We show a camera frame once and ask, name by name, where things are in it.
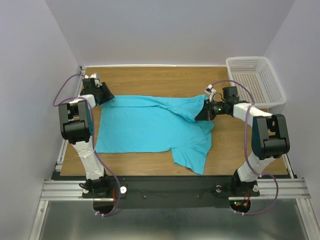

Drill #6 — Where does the white plastic basket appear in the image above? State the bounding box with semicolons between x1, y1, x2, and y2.
226;56;286;109

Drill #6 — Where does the turquoise t shirt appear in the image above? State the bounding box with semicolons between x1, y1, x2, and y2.
95;94;214;175

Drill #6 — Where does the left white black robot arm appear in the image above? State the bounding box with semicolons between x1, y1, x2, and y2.
52;73;115;198

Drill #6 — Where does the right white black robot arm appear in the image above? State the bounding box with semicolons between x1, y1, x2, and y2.
195;84;290;196

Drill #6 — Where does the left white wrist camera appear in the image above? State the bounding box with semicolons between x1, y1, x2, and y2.
84;72;100;80

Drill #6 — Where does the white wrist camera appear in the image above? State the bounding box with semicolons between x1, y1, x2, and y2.
84;72;100;80
204;84;217;103

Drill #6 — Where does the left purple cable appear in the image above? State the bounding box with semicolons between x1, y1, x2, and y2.
52;73;121;218

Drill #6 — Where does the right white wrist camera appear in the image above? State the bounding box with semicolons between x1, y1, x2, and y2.
204;84;217;103

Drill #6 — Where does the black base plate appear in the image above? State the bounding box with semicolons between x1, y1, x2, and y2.
79;175;260;211

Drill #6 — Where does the aluminium frame rail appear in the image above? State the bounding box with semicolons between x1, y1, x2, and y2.
29;66;86;240

